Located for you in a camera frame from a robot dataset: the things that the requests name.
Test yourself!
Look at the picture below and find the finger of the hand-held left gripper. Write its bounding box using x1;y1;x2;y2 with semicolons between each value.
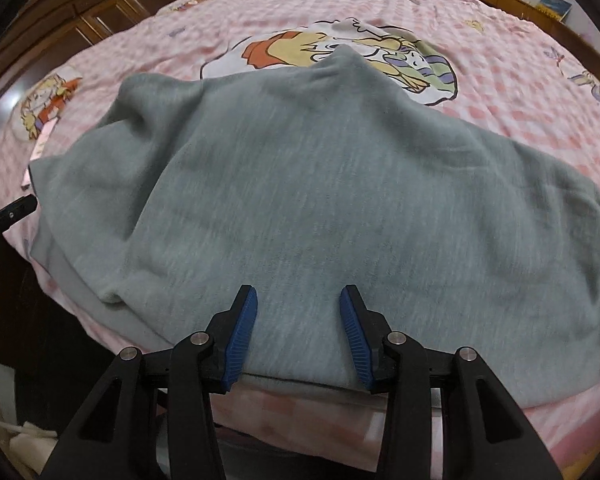
0;194;38;246

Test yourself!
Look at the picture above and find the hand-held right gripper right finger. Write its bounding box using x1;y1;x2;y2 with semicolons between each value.
339;284;563;480

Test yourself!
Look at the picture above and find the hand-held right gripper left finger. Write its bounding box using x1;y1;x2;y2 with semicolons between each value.
40;284;259;480

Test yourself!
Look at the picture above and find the blue book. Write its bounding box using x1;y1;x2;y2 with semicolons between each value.
537;0;573;23

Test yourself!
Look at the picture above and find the wooden headboard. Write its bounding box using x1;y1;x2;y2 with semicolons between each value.
0;0;226;126

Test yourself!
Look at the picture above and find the pink phone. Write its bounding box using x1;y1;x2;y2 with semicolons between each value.
20;122;58;193

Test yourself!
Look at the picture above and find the pink checkered printed blanket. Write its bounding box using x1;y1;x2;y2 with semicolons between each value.
0;0;600;461

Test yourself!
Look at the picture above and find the white packing material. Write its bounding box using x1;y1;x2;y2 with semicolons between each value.
0;415;61;480

